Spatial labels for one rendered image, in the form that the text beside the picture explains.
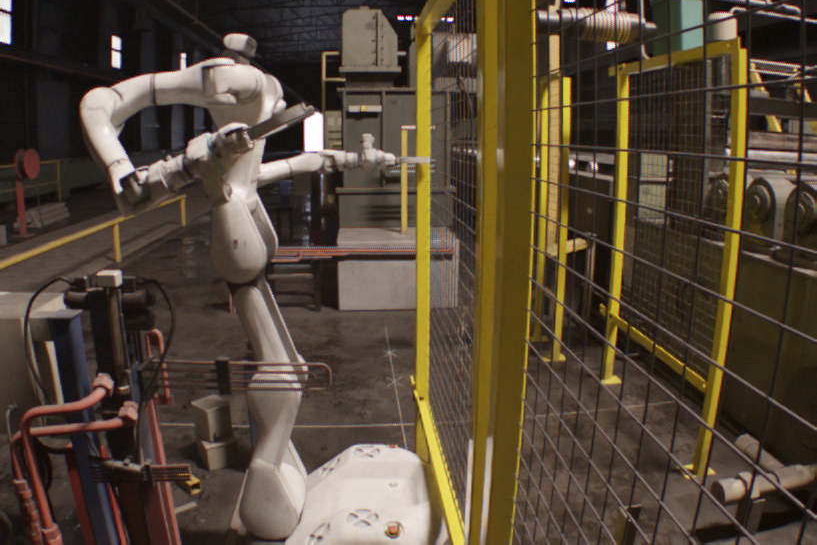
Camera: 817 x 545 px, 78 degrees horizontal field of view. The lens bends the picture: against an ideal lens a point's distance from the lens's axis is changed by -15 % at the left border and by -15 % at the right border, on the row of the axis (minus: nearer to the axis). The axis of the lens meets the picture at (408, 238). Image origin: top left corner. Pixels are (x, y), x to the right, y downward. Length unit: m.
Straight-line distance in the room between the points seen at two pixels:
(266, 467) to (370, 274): 3.27
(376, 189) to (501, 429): 4.61
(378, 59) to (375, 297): 2.19
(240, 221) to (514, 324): 0.87
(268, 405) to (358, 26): 4.45
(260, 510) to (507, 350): 1.14
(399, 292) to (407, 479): 3.05
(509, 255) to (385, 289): 4.04
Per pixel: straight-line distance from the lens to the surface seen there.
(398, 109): 5.56
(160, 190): 1.17
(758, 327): 3.15
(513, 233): 0.91
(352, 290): 4.93
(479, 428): 1.19
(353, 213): 5.54
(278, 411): 1.72
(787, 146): 4.09
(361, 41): 5.66
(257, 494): 1.87
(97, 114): 1.41
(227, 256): 1.61
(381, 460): 2.06
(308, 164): 2.12
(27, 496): 1.48
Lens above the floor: 1.42
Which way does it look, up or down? 10 degrees down
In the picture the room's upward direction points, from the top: straight up
